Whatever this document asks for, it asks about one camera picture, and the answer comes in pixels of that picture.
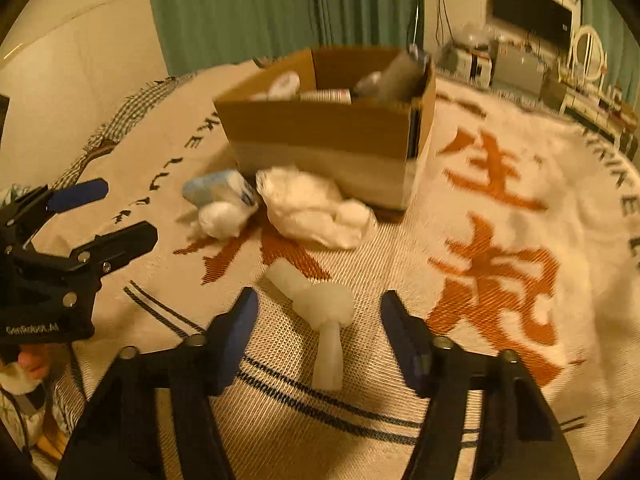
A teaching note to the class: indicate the white soft bundle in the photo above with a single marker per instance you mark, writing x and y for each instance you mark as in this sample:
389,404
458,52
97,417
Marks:
282,85

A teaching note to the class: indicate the white round mirror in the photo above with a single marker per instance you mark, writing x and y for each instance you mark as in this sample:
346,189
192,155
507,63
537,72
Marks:
587,52

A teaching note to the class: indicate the white plastic bag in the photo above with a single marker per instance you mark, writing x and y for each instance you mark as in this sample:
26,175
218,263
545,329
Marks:
310,210

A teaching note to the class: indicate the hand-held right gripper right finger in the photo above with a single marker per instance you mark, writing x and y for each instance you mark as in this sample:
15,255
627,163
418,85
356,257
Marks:
400,332

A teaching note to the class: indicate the blue and white soft pack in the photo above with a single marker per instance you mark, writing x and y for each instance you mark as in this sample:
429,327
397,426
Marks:
222,200

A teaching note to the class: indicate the black television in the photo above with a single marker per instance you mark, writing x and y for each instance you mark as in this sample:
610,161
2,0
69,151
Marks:
532,7

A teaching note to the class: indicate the person's left hand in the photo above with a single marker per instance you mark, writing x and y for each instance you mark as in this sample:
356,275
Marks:
32,362

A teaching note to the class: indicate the grey roll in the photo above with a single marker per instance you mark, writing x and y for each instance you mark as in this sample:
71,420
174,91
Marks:
397,77

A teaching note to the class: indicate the green curtain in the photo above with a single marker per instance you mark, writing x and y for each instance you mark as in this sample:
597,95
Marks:
280,5

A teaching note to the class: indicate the checkered cloth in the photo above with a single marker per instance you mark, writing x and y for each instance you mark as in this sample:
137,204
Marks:
122,115

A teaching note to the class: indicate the cardboard box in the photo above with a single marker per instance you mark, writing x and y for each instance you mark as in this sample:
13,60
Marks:
327,125

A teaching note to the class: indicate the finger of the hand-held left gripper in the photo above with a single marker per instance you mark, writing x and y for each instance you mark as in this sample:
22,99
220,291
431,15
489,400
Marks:
75,195
120,242

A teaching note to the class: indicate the printed white blanket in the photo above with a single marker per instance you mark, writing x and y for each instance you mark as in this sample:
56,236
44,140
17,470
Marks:
450,285

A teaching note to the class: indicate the white cabinet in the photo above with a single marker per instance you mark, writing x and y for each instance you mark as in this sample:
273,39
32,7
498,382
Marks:
597,105

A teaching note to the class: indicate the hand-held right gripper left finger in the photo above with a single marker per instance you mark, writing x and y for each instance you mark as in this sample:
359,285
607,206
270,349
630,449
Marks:
239,330

